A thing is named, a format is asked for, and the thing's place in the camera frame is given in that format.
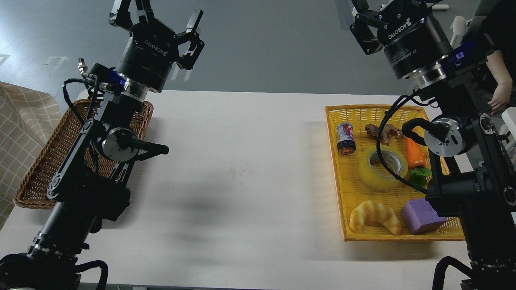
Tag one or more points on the beige checkered cloth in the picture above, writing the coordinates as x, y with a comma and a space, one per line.
27, 119

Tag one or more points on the yellow tape roll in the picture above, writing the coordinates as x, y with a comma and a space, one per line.
374, 175

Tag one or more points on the brown toy lion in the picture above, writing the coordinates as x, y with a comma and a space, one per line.
389, 130

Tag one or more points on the purple foam block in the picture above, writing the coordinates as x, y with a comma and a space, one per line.
420, 217

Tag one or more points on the orange toy carrot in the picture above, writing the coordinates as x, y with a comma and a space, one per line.
418, 172

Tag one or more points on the person's hand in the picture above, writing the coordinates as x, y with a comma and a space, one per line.
501, 96

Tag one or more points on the small drink can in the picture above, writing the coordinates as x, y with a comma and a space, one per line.
345, 138

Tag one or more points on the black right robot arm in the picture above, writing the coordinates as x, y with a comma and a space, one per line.
473, 177

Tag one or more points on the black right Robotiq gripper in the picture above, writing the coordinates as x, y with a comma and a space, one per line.
412, 39

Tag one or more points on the toy croissant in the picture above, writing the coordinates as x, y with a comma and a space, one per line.
374, 211

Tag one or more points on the yellow plastic basket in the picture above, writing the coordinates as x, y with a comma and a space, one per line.
351, 191

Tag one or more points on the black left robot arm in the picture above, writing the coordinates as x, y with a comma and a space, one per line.
91, 182

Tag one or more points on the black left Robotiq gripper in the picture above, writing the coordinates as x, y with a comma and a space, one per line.
153, 47

